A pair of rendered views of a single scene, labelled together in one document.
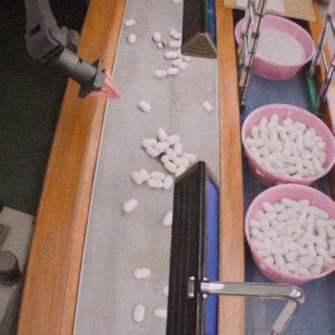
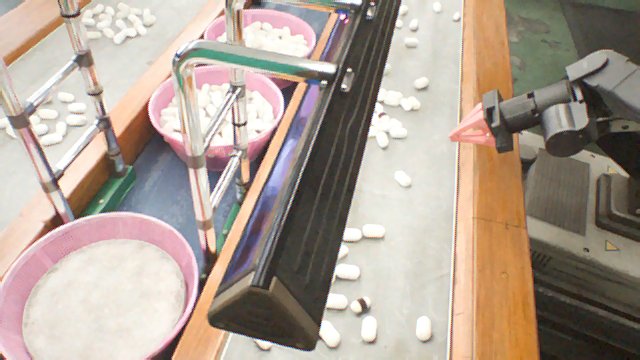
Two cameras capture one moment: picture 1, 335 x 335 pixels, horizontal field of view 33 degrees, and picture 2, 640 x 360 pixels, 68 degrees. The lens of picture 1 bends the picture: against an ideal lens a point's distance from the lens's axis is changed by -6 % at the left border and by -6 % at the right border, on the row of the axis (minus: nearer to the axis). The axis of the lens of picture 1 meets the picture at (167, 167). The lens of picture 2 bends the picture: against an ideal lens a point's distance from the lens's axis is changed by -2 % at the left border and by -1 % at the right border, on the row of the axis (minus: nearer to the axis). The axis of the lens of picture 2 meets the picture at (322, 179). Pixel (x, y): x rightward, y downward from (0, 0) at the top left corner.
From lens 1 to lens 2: 182 cm
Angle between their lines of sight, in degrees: 83
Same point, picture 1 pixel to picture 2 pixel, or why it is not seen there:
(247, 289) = not seen: outside the picture
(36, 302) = (496, 32)
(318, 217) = not seen: hidden behind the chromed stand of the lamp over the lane
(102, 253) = (443, 61)
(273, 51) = (118, 282)
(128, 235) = (421, 69)
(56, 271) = (484, 45)
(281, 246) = (279, 44)
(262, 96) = (189, 232)
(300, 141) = not seen: hidden behind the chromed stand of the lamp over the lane
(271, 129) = (229, 133)
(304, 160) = (207, 96)
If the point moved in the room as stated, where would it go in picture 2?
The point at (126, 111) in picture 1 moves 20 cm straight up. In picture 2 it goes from (426, 182) to (456, 94)
